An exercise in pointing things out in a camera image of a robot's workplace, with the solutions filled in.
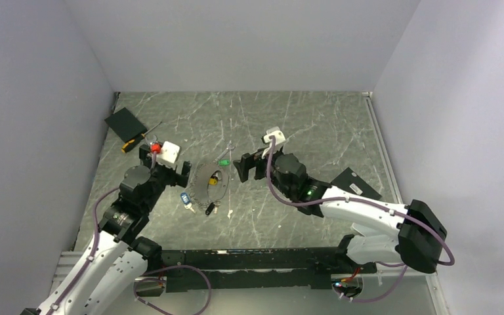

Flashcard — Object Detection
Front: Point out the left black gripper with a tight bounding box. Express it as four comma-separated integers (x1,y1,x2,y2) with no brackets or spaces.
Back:
140,144,190,212

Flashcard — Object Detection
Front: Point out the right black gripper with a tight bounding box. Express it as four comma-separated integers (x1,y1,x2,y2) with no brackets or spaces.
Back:
233,144,293,199

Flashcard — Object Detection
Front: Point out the blue key tag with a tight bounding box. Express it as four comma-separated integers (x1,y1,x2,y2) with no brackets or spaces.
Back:
180,192,192,206

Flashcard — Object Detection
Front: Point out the silver key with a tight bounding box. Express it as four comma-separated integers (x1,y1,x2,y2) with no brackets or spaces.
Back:
184,203,196,214

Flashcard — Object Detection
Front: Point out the black key tag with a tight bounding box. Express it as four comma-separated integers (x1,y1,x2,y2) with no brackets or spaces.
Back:
205,203,216,216

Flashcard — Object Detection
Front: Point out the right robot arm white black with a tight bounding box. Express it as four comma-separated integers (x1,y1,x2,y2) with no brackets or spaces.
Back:
233,151,455,274

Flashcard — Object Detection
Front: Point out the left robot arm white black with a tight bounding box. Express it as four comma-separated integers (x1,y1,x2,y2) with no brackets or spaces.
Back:
22,141,192,314

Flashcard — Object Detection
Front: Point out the long silver wrench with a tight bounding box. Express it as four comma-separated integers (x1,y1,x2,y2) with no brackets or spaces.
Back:
144,135,158,146

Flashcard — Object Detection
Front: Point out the short silver wrench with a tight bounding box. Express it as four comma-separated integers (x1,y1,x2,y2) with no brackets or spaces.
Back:
215,141,235,163

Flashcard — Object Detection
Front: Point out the yellow black screwdriver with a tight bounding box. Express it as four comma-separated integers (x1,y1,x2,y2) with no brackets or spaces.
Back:
121,121,163,154

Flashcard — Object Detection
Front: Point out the black box left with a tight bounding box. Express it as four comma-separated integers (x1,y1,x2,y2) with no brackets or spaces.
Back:
104,108,148,142

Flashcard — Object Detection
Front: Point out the black plate right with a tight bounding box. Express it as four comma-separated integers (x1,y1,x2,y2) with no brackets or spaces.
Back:
331,167,382,200

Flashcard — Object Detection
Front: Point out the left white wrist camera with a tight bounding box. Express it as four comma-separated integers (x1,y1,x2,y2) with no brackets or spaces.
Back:
150,141,180,168

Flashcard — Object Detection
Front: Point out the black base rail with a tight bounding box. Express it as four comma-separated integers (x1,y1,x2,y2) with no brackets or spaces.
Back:
145,247,377,293

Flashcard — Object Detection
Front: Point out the aluminium frame rail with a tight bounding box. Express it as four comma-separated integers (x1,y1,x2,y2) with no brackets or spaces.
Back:
362,92,438,279

